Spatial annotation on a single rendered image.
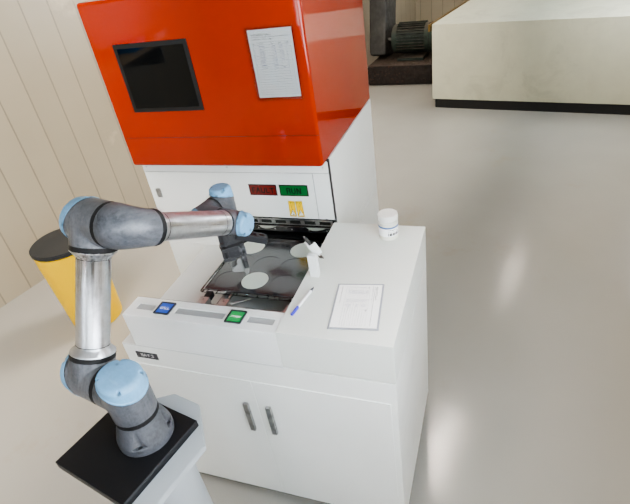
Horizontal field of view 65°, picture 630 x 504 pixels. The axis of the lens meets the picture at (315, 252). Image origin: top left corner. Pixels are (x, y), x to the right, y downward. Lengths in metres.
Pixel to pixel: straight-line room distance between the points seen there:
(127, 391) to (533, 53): 5.07
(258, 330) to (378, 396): 0.40
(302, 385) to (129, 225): 0.73
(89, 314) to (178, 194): 0.93
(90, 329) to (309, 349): 0.59
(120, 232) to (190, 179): 0.91
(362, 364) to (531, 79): 4.65
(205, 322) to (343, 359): 0.45
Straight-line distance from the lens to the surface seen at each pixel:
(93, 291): 1.37
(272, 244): 1.99
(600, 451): 2.47
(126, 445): 1.46
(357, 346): 1.40
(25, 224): 4.11
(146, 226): 1.25
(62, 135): 4.19
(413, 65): 6.97
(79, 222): 1.32
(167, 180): 2.18
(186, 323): 1.62
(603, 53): 5.63
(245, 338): 1.54
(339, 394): 1.58
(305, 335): 1.44
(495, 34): 5.73
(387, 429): 1.65
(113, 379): 1.36
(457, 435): 2.40
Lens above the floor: 1.93
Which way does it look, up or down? 33 degrees down
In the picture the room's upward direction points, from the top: 9 degrees counter-clockwise
